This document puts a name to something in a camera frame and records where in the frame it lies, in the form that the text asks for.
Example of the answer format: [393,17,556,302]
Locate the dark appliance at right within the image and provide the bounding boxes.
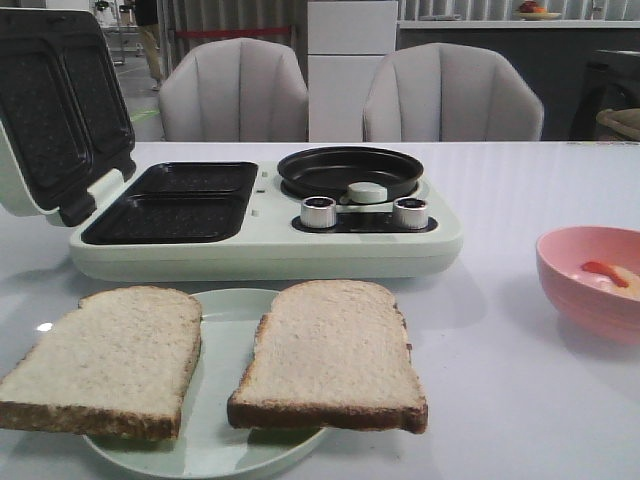
[569,50,639,140]

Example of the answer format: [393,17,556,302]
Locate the pink plastic bowl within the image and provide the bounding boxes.
[536,226,639,345]

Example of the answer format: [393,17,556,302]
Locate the mint green round plate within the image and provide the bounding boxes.
[85,288,328,479]

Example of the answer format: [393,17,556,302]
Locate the fruit plate on counter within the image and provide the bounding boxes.
[515,0,561,21]

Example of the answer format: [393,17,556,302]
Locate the grey counter with white top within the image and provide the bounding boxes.
[397,19,640,142]

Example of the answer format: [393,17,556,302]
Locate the left grey upholstered chair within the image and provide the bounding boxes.
[159,38,309,142]

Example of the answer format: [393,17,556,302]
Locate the right silver control knob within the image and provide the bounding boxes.
[392,197,429,230]

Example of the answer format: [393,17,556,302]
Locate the left silver control knob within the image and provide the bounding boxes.
[300,196,337,229]

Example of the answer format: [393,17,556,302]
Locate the mint green sandwich maker lid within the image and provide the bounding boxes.
[1,8,136,226]

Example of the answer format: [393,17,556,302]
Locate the black round frying pan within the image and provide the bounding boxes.
[277,146,424,202]

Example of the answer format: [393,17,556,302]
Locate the right grey upholstered chair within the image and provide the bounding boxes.
[362,43,544,142]

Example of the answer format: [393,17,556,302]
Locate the white bread slice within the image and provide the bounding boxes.
[227,280,428,434]
[1,286,202,441]

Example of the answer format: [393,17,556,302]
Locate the orange cooked shrimp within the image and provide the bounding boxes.
[581,261,639,300]

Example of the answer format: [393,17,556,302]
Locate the white cabinet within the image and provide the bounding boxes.
[307,1,398,142]

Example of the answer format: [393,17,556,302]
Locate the silver control knob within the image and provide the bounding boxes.
[300,196,337,229]
[392,197,429,230]

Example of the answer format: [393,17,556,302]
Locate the grey upholstered chair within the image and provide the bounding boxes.
[159,38,309,142]
[362,43,544,142]

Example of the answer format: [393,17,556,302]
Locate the person in background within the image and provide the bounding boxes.
[133,0,164,91]

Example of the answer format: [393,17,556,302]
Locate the mint green breakfast maker base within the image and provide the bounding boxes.
[70,161,463,282]

